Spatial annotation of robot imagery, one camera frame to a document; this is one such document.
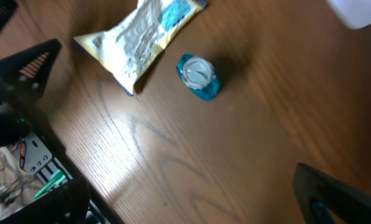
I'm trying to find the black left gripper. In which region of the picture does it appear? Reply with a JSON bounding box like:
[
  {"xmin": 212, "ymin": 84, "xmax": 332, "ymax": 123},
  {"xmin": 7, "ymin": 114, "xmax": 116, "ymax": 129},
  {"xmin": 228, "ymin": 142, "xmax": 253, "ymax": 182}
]
[{"xmin": 0, "ymin": 39, "xmax": 63, "ymax": 151}]

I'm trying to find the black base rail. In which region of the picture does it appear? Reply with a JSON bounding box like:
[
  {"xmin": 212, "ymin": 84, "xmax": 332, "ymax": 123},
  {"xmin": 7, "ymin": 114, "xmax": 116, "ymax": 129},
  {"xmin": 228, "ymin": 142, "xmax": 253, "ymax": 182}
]
[{"xmin": 4, "ymin": 130, "xmax": 124, "ymax": 224}]

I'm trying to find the white yellow snack bag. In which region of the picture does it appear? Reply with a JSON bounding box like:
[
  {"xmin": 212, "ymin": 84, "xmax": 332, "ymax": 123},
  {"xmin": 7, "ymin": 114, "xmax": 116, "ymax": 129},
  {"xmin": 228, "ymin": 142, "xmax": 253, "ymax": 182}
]
[{"xmin": 74, "ymin": 0, "xmax": 207, "ymax": 96}]

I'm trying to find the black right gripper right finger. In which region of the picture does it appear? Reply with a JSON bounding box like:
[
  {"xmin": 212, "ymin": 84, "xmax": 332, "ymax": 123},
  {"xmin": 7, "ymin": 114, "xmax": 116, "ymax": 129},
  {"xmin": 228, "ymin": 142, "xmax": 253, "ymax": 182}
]
[{"xmin": 293, "ymin": 163, "xmax": 371, "ymax": 223}]

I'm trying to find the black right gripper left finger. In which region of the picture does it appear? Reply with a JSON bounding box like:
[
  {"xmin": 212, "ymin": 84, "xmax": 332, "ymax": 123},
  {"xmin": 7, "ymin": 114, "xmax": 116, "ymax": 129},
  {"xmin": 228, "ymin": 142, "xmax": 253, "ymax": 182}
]
[{"xmin": 0, "ymin": 177, "xmax": 91, "ymax": 224}]

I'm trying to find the teal mouthwash bottle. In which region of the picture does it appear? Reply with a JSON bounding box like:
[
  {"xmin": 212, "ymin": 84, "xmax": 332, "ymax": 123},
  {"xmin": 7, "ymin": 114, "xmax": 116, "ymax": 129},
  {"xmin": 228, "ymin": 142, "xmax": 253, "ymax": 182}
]
[{"xmin": 176, "ymin": 54, "xmax": 221, "ymax": 101}]

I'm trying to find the white barcode scanner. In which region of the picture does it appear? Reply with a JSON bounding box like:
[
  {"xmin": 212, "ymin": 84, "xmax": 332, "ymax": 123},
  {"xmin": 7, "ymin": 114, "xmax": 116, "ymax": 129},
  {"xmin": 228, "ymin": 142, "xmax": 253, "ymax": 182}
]
[{"xmin": 326, "ymin": 0, "xmax": 371, "ymax": 30}]

